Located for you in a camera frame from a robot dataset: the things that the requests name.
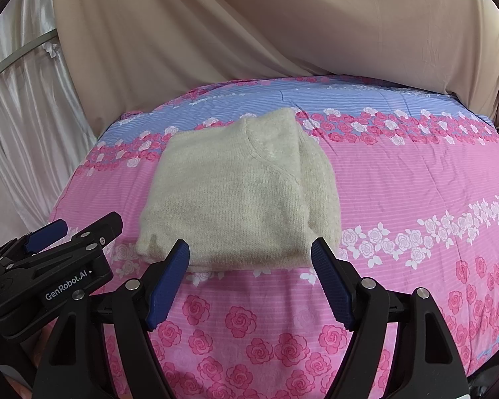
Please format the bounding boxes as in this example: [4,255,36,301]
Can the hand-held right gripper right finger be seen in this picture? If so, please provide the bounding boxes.
[310,237,471,399]

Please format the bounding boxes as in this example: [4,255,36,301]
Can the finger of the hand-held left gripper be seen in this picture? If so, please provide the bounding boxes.
[0,218,70,264]
[8,211,123,281]

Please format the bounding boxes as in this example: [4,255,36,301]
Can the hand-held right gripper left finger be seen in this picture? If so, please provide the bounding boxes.
[35,239,191,399]

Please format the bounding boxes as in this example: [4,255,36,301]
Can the cream knitted sweater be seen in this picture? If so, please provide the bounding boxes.
[135,107,342,272]

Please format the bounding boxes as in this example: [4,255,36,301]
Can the pink floral bedsheet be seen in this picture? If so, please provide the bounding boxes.
[33,74,499,399]

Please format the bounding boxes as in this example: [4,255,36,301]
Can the beige cloth backdrop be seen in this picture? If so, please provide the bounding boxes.
[50,0,499,114]

